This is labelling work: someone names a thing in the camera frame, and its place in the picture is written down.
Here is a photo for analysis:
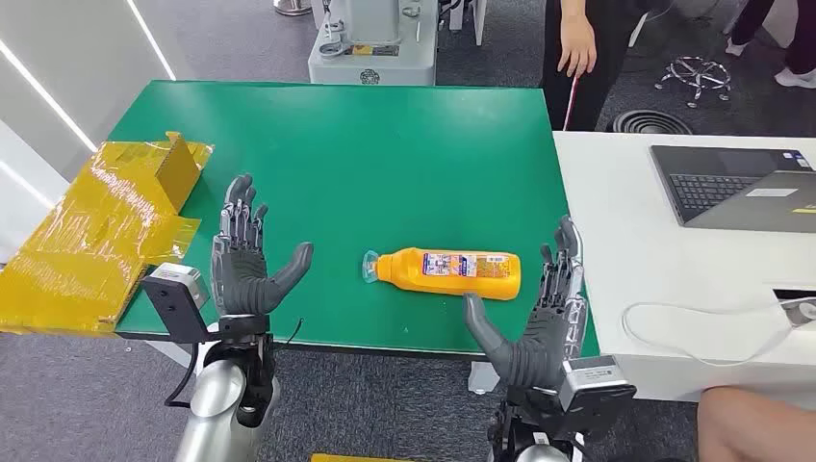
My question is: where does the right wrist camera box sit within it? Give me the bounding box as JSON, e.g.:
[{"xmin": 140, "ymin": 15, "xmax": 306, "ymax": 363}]
[{"xmin": 556, "ymin": 354, "xmax": 638, "ymax": 424}]

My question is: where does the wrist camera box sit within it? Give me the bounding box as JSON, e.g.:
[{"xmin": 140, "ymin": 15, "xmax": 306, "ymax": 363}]
[
  {"xmin": 140, "ymin": 262, "xmax": 221, "ymax": 346},
  {"xmin": 556, "ymin": 354, "xmax": 638, "ymax": 424}
]

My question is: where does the white cable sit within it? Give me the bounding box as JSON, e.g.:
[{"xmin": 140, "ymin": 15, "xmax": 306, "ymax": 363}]
[{"xmin": 621, "ymin": 297, "xmax": 816, "ymax": 370}]

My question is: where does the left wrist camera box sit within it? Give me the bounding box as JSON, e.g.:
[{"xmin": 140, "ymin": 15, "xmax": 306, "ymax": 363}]
[{"xmin": 140, "ymin": 262, "xmax": 221, "ymax": 346}]

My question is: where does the white table leg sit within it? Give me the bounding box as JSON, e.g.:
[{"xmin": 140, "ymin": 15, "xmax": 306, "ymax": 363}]
[{"xmin": 467, "ymin": 360, "xmax": 503, "ymax": 396}]

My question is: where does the grey open laptop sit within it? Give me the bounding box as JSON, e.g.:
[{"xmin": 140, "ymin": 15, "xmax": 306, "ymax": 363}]
[{"xmin": 649, "ymin": 144, "xmax": 816, "ymax": 235}]

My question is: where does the person's hand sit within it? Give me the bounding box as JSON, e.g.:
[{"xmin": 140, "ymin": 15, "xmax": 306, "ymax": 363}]
[{"xmin": 556, "ymin": 13, "xmax": 599, "ymax": 80}]

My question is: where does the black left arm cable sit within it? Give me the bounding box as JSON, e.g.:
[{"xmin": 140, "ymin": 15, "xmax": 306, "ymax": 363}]
[{"xmin": 164, "ymin": 343, "xmax": 200, "ymax": 410}]

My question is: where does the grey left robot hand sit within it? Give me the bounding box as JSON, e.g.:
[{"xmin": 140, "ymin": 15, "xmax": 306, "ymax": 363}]
[{"xmin": 210, "ymin": 173, "xmax": 315, "ymax": 318}]

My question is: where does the chrome chair base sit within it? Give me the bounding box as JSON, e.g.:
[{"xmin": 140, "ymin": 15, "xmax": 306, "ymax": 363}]
[{"xmin": 653, "ymin": 55, "xmax": 733, "ymax": 109}]

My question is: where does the orange plastic bottle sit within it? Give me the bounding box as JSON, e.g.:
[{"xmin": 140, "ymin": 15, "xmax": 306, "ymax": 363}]
[{"xmin": 361, "ymin": 246, "xmax": 523, "ymax": 302}]

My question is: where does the thin black wire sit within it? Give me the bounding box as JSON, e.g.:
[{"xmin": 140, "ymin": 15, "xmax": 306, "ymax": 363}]
[{"xmin": 275, "ymin": 317, "xmax": 305, "ymax": 350}]

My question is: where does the yellow taped cardboard box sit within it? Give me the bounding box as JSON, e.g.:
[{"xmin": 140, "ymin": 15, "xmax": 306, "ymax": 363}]
[{"xmin": 0, "ymin": 131, "xmax": 216, "ymax": 338}]

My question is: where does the person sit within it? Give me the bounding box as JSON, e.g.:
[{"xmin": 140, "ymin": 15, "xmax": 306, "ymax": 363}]
[
  {"xmin": 723, "ymin": 0, "xmax": 816, "ymax": 90},
  {"xmin": 540, "ymin": 0, "xmax": 652, "ymax": 133}
]

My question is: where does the black round ribbed disc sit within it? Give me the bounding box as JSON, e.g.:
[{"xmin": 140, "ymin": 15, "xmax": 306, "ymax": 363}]
[{"xmin": 612, "ymin": 109, "xmax": 696, "ymax": 136}]

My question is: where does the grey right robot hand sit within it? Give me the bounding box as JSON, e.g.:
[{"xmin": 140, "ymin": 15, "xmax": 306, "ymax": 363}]
[{"xmin": 463, "ymin": 215, "xmax": 588, "ymax": 391}]

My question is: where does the white furniture panel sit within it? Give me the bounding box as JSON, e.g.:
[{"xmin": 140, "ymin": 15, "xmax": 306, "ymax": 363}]
[{"xmin": 448, "ymin": 0, "xmax": 488, "ymax": 47}]

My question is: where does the chrome stand base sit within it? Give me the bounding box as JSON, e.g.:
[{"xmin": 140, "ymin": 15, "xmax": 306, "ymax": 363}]
[{"xmin": 273, "ymin": 0, "xmax": 315, "ymax": 18}]

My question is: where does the person's knee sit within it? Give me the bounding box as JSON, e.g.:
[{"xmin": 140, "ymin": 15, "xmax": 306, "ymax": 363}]
[{"xmin": 696, "ymin": 385, "xmax": 816, "ymax": 462}]

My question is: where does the yellow flat object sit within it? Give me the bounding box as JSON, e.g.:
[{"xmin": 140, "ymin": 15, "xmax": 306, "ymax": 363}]
[{"xmin": 309, "ymin": 452, "xmax": 417, "ymax": 462}]

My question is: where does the white machine base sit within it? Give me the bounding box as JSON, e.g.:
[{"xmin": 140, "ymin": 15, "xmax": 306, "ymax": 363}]
[{"xmin": 307, "ymin": 0, "xmax": 441, "ymax": 88}]

